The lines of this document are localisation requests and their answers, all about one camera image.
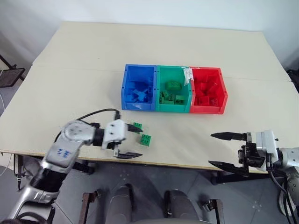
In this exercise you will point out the black metal rack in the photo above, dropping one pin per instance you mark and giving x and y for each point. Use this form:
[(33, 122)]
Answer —
[(10, 75)]

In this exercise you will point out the blue cross-shaped block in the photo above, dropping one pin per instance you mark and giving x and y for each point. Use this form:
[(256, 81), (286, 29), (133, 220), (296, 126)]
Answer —
[(139, 95)]

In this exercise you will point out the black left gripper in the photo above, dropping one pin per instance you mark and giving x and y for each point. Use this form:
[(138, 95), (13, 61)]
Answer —
[(109, 144)]

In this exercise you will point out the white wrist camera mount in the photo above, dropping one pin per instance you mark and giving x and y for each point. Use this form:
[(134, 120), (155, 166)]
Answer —
[(115, 130), (266, 141)]

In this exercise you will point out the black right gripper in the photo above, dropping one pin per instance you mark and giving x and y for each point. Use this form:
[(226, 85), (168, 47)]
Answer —
[(252, 156)]

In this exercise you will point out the red plastic bin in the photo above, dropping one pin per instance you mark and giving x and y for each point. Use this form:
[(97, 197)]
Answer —
[(205, 110)]

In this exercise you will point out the rusty metal frame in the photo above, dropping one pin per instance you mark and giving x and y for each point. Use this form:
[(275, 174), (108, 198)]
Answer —
[(90, 205), (216, 211)]

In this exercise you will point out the dark rounded shape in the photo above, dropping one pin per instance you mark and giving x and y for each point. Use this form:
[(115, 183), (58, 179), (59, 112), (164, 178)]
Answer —
[(122, 203), (181, 206)]

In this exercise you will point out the green plastic bin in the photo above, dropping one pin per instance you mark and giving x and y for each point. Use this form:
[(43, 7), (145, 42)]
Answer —
[(172, 108)]

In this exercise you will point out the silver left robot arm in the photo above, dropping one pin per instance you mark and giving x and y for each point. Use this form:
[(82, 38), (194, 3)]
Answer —
[(59, 154)]

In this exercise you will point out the small green building block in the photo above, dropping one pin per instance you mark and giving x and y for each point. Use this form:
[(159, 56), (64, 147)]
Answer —
[(138, 125)]

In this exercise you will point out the clear plastic label bag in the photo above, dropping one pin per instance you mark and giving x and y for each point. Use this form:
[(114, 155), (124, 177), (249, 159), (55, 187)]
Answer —
[(187, 75)]

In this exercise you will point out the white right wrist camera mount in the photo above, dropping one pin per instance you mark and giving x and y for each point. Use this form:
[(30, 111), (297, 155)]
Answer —
[(266, 141)]

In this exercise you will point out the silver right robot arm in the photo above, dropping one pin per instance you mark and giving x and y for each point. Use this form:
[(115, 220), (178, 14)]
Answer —
[(289, 157)]

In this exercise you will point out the square green building block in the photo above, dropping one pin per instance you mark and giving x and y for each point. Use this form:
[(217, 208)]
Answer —
[(146, 140)]

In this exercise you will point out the blue plastic bin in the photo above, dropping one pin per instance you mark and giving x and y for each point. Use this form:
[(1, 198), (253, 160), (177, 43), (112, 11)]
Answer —
[(130, 106)]

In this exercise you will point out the long dark green block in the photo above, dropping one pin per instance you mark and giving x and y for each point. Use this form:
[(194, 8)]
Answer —
[(173, 85)]

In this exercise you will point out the blue building block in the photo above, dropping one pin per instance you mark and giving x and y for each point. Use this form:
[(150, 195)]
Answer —
[(129, 95), (150, 93)]

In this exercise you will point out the dark object at wall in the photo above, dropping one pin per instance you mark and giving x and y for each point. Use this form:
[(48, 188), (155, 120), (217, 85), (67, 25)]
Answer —
[(294, 80)]

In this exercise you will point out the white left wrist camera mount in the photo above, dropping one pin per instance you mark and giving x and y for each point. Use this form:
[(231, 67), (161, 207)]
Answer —
[(115, 130)]

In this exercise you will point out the black table frame bar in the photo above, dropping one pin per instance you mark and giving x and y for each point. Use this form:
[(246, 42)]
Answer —
[(233, 178)]

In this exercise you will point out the black table bracket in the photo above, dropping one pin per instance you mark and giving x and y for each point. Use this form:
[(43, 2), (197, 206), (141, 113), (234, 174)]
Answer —
[(84, 168)]

